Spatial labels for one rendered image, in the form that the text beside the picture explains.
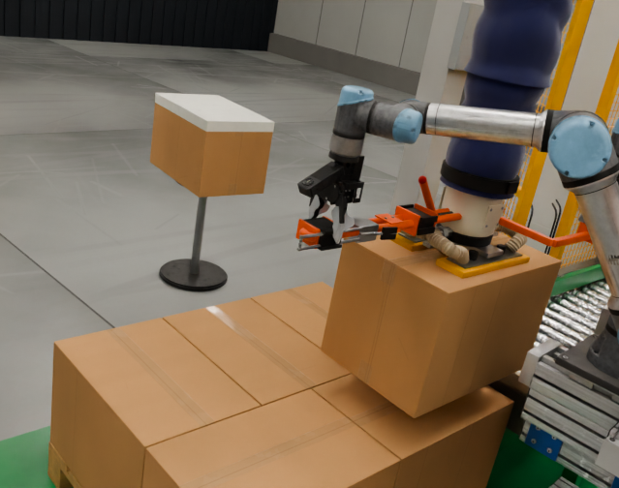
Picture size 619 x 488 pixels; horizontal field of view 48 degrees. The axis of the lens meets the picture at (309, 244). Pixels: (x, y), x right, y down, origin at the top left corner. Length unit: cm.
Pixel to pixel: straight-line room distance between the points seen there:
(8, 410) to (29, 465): 34
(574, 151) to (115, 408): 140
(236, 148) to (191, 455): 202
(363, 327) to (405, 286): 22
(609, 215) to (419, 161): 210
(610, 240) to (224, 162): 241
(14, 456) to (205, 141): 168
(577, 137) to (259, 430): 118
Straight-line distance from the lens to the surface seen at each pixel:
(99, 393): 215
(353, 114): 157
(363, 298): 204
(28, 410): 302
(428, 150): 349
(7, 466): 276
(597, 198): 151
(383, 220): 182
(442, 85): 345
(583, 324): 336
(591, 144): 147
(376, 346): 205
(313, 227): 163
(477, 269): 200
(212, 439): 201
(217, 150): 355
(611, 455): 171
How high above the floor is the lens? 178
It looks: 21 degrees down
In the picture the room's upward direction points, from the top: 10 degrees clockwise
